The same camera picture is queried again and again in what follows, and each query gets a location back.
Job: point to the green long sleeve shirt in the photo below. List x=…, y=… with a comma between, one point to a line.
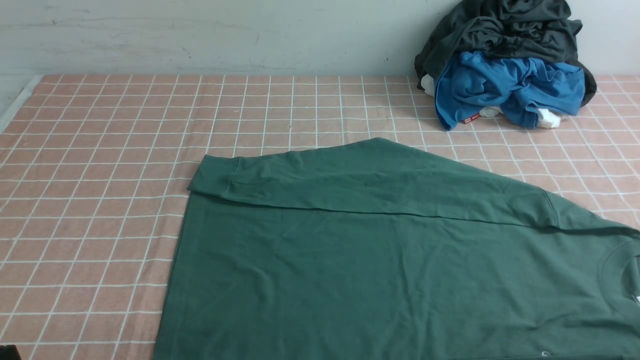
x=380, y=251

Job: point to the blue crumpled garment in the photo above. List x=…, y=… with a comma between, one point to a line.
x=519, y=86

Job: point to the pink checkered tablecloth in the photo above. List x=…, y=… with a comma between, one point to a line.
x=94, y=170

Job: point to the dark grey crumpled garment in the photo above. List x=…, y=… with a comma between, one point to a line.
x=506, y=29

